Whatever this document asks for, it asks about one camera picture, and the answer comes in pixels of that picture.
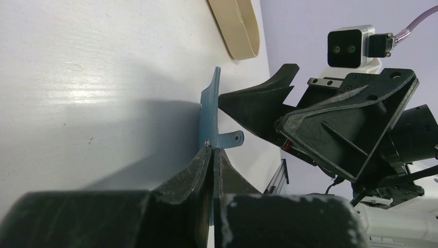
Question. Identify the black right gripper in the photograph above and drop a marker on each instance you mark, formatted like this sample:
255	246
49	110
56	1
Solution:
359	129

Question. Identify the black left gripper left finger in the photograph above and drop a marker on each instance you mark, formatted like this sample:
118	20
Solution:
175	214

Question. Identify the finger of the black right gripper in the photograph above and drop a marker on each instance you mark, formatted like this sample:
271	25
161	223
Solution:
259	108

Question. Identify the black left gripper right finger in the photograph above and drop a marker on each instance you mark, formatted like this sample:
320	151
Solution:
243	217

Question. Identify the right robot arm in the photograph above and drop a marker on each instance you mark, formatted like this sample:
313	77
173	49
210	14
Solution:
412	223

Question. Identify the aluminium right side rail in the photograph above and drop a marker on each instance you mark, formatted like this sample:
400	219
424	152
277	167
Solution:
279	179

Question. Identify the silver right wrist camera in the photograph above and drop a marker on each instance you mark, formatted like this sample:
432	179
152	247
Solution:
355	46

